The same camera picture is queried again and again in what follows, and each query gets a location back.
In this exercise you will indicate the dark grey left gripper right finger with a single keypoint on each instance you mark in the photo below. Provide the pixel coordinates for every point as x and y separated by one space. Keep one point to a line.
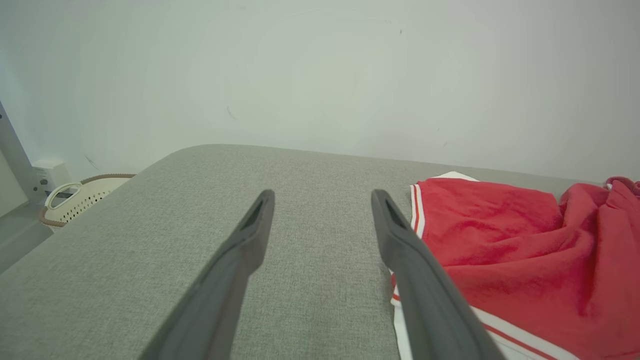
425 300

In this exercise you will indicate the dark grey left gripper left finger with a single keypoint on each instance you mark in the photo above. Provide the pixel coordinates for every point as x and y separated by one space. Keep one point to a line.
225 290

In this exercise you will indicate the plain red garment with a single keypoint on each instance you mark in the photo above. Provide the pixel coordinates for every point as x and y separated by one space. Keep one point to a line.
615 225

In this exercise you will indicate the red garment with striped white trim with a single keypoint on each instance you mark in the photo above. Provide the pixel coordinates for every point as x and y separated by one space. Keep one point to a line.
480 225

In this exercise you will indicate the cream perforated laundry basket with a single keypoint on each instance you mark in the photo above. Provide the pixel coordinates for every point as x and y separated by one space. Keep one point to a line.
85 197

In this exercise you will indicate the grey metal post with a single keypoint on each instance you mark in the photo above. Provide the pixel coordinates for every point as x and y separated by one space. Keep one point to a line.
15 155

